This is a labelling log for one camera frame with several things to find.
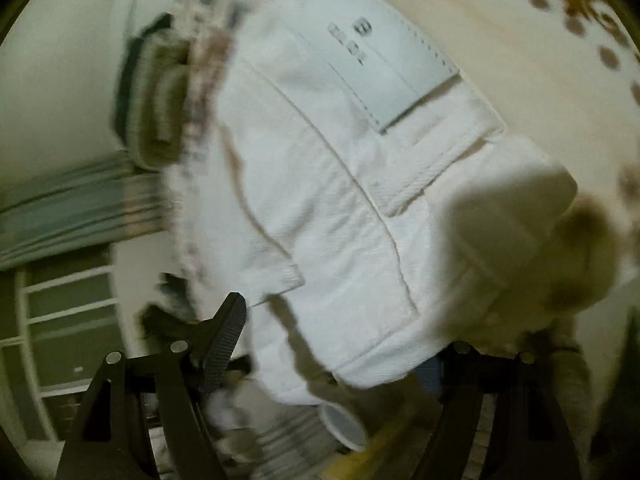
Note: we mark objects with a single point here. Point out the olive green towel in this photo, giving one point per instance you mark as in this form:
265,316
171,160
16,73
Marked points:
150,94

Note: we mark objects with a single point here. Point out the white pants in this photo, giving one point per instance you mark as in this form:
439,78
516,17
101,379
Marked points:
343,175

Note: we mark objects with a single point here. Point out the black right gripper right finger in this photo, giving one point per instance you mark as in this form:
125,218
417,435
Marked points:
529,437

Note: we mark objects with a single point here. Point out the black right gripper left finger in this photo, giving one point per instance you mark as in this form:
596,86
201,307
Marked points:
109,438

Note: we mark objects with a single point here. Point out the floral fleece blanket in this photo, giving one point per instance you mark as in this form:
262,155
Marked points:
568,88

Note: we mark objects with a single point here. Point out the white cup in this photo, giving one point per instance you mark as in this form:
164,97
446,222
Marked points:
344,426

